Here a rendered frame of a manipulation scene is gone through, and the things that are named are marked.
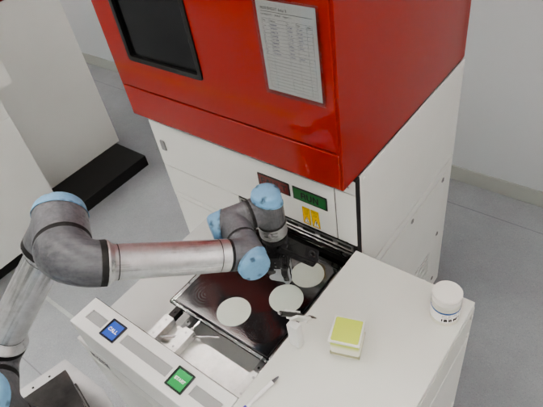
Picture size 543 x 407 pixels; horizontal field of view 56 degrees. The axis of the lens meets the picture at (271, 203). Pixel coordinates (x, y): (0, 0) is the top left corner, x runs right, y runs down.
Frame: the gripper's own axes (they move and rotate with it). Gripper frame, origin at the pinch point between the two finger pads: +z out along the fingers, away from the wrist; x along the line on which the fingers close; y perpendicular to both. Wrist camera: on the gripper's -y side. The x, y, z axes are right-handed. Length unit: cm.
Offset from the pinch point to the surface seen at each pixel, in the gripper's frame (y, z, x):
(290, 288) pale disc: -0.1, 1.2, 2.1
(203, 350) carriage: 22.2, 3.3, 21.7
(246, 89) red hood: 6, -54, -16
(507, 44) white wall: -86, 3, -141
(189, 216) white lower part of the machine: 48, 19, -46
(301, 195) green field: -3.8, -18.7, -16.0
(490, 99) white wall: -83, 34, -142
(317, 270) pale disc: -7.4, 1.3, -5.0
